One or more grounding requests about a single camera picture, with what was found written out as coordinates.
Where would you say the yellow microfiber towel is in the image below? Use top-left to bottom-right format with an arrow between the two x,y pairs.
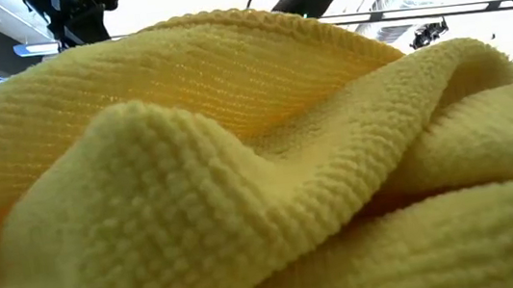
0,0 -> 513,288

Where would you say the black ceiling device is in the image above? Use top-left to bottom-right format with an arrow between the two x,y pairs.
406,17 -> 451,52

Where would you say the ceiling light fixture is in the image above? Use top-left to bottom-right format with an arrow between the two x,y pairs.
12,39 -> 63,60

